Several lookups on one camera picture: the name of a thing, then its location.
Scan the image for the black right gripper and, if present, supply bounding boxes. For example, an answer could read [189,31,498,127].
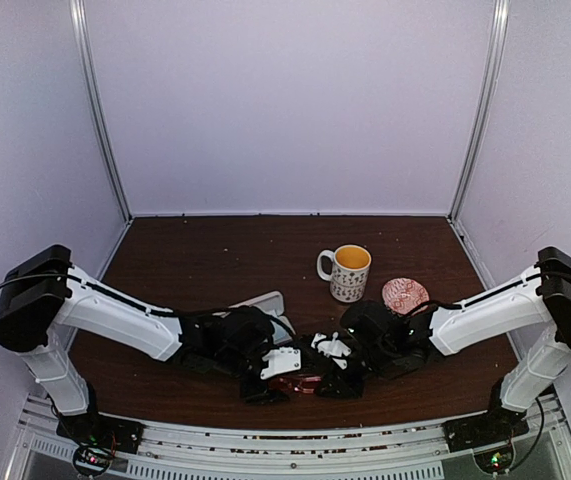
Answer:
[313,342,396,402]

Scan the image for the rose gold wire glasses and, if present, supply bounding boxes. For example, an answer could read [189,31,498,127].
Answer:
[268,374,322,395]

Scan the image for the pink glasses case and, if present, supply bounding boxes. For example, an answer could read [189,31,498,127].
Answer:
[230,291,295,346]

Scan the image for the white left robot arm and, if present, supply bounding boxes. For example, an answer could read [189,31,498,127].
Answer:
[0,245,302,444]

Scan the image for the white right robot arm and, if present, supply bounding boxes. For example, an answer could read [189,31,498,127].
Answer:
[311,247,571,442]

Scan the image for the white floral mug yellow inside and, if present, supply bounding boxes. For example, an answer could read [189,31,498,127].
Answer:
[316,245,372,304]

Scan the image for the red patterned ceramic bowl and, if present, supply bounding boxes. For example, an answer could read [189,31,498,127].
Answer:
[381,277,429,315]

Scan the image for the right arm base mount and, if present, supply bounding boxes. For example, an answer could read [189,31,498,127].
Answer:
[442,409,529,476]

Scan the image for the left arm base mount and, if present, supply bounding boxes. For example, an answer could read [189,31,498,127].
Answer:
[56,415,144,477]

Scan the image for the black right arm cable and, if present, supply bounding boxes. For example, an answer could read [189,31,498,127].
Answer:
[404,264,566,321]

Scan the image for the aluminium right corner post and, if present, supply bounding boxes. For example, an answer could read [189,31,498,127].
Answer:
[448,0,511,224]

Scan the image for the aluminium corner post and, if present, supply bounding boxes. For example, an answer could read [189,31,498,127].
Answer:
[69,0,133,224]
[448,0,511,224]

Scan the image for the aluminium left corner post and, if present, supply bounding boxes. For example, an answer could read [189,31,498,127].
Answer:
[69,0,133,224]

